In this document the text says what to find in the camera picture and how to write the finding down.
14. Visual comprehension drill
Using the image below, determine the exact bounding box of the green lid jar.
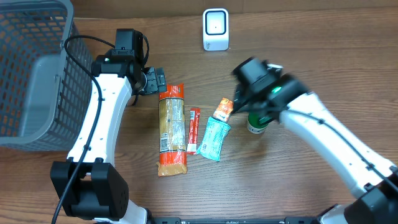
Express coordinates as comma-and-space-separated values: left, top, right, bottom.
246, 113, 270, 134

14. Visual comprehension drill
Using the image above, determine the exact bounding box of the small orange carton box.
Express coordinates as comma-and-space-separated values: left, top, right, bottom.
213, 98, 233, 123

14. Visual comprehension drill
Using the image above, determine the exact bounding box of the teal tissue packet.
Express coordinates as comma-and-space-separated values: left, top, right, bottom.
197, 117, 231, 162

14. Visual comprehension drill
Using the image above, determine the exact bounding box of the red stick sachet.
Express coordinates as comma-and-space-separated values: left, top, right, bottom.
187, 108, 200, 155

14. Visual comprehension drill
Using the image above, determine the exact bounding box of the orange spaghetti pasta packet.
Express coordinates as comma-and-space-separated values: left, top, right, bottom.
157, 83, 187, 177

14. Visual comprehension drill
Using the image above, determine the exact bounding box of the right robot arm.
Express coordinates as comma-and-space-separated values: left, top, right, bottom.
232, 57, 397, 223

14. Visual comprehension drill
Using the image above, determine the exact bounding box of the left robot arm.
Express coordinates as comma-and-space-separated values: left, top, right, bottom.
50, 29, 167, 223

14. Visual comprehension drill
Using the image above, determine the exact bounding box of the white barcode scanner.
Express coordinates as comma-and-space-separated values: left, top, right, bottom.
202, 8, 229, 51

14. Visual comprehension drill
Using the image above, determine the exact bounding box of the grey plastic shopping basket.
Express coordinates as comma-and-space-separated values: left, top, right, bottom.
1, 0, 93, 151

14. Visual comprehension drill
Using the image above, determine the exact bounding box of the right black cable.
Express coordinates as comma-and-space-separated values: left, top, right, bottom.
285, 108, 398, 187

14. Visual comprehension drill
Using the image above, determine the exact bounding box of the black cable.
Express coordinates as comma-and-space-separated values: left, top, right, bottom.
285, 108, 398, 187
51, 34, 116, 224

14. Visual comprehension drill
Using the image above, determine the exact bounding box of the left black cable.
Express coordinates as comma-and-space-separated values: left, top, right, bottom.
51, 34, 116, 224

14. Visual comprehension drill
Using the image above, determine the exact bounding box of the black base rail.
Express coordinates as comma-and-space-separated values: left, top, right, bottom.
147, 217, 318, 224

